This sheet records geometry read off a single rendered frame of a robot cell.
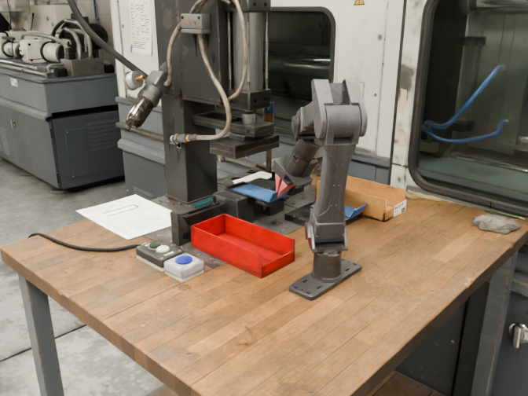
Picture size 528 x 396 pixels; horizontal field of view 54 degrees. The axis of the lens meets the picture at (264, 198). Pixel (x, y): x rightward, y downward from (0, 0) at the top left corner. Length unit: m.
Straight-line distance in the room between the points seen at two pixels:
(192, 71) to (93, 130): 3.11
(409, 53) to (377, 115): 0.27
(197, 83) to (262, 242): 0.49
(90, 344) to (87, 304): 1.49
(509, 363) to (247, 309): 1.10
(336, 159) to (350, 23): 1.01
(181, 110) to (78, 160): 3.04
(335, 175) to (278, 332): 0.33
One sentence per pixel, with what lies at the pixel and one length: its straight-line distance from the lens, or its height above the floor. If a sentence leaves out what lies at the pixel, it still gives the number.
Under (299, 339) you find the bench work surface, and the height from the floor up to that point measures 0.90.
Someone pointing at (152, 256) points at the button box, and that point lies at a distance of 1.26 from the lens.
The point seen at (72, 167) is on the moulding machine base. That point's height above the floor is 0.24.
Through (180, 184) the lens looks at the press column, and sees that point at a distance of 1.65.
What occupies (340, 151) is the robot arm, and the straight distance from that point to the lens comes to 1.03.
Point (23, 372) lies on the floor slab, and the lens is 2.57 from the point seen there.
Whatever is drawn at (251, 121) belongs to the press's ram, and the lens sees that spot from 1.44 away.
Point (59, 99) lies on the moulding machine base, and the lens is 4.43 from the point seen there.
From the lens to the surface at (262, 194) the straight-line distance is 1.45.
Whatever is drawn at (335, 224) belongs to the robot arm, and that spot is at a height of 1.04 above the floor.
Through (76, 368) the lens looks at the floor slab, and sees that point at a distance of 2.52.
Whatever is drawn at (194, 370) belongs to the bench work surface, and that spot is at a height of 0.90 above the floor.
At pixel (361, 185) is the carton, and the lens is 1.68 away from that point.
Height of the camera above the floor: 1.48
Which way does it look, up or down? 20 degrees down
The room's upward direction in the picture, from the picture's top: straight up
